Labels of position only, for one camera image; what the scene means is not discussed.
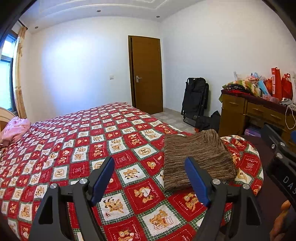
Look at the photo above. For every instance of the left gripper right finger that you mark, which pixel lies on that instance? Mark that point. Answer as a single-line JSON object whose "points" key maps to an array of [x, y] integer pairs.
{"points": [[245, 221]]}

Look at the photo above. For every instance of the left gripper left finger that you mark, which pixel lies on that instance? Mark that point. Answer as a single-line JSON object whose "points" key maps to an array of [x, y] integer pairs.
{"points": [[52, 220]]}

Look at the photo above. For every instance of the brown knitted sweater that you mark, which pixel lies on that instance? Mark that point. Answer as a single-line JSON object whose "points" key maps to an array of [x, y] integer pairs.
{"points": [[206, 147]]}

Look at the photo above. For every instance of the pile of colourful clothes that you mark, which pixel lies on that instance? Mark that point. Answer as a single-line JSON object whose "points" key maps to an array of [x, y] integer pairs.
{"points": [[247, 86]]}

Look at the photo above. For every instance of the person's right hand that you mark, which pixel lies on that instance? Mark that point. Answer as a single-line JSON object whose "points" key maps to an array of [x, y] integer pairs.
{"points": [[284, 224]]}

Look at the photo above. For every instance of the red teddy bear quilt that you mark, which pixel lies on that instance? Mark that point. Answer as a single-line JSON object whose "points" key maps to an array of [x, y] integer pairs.
{"points": [[65, 149]]}

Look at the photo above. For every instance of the wooden dresser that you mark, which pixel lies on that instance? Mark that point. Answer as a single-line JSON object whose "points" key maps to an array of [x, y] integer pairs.
{"points": [[241, 111]]}

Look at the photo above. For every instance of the red plastic bag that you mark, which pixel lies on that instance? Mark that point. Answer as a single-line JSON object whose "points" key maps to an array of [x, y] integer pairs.
{"points": [[286, 86]]}

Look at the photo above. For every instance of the red gift bag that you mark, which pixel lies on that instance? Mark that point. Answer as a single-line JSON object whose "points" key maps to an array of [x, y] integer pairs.
{"points": [[276, 83]]}

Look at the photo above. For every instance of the black bag on floor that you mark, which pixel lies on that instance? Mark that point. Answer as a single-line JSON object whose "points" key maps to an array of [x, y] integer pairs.
{"points": [[208, 122]]}

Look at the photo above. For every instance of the pink pillow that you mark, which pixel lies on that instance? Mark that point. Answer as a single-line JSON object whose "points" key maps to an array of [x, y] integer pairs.
{"points": [[14, 130]]}

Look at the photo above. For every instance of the cream wooden headboard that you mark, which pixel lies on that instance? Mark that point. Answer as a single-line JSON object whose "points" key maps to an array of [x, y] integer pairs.
{"points": [[5, 117]]}

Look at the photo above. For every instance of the beige patterned curtain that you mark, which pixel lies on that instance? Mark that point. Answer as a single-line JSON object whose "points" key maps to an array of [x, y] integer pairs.
{"points": [[20, 107]]}

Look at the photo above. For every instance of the brown wooden door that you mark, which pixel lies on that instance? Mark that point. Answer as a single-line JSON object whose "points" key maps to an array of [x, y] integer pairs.
{"points": [[145, 66]]}

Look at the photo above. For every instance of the window with blue frame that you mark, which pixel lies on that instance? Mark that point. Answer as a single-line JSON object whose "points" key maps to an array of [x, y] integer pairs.
{"points": [[7, 100]]}

